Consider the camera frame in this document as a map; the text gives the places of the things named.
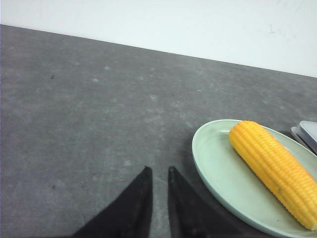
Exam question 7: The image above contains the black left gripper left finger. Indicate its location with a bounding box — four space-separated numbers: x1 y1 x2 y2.
72 167 153 238

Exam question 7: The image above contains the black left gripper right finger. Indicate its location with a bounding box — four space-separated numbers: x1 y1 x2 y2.
168 166 238 238

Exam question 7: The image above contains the yellow corn cob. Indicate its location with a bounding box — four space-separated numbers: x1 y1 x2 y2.
228 120 317 231

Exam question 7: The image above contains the light green plate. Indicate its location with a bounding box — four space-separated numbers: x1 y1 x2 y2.
192 119 317 238

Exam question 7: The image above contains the silver digital kitchen scale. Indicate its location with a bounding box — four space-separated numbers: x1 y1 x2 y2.
291 120 317 154

